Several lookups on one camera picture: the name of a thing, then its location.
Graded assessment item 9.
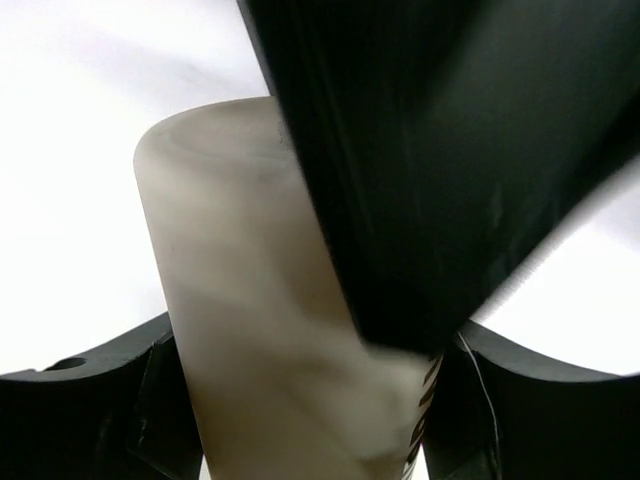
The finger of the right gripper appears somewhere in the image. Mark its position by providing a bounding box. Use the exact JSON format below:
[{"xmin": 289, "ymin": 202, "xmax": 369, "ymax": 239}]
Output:
[{"xmin": 239, "ymin": 0, "xmax": 639, "ymax": 355}]

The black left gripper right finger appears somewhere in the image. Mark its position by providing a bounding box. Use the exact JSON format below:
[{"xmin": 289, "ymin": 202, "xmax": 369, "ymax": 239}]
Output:
[{"xmin": 424, "ymin": 336, "xmax": 639, "ymax": 479}]

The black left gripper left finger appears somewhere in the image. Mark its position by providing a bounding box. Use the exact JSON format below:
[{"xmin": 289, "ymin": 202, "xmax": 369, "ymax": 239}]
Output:
[{"xmin": 1, "ymin": 314, "xmax": 203, "ymax": 479}]

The cream Murrayle bottle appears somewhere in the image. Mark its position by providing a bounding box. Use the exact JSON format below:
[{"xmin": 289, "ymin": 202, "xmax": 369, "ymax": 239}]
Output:
[{"xmin": 133, "ymin": 97, "xmax": 439, "ymax": 479}]

